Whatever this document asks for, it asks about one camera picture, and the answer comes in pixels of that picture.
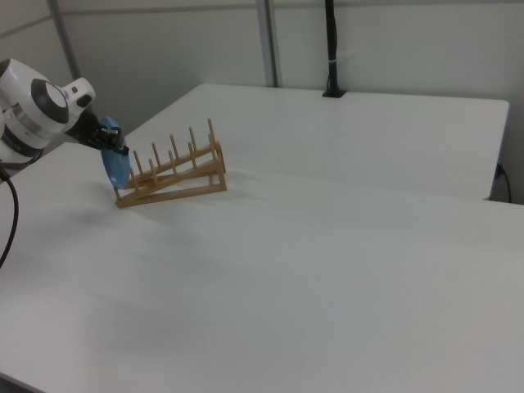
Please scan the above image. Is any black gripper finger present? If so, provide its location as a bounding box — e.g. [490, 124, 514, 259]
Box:
[116, 127, 131, 157]
[97, 125, 120, 154]

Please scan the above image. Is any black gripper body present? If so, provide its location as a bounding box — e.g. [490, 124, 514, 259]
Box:
[66, 107, 104, 151]

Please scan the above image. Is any blue plastic plate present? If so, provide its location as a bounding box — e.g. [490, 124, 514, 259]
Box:
[99, 115, 133, 191]

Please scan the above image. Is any wooden plate rack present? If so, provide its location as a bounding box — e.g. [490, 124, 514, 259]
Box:
[114, 118, 228, 210]

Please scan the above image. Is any grey partition frame post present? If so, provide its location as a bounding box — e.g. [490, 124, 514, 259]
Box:
[47, 0, 82, 81]
[256, 0, 284, 88]

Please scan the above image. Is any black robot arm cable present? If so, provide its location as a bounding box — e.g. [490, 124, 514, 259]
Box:
[0, 149, 44, 269]

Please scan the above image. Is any black camera pole with clamp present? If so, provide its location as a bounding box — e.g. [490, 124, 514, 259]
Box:
[322, 0, 348, 99]

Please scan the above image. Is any black cable with blue plug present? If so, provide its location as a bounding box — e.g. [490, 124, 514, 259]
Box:
[493, 163, 513, 204]

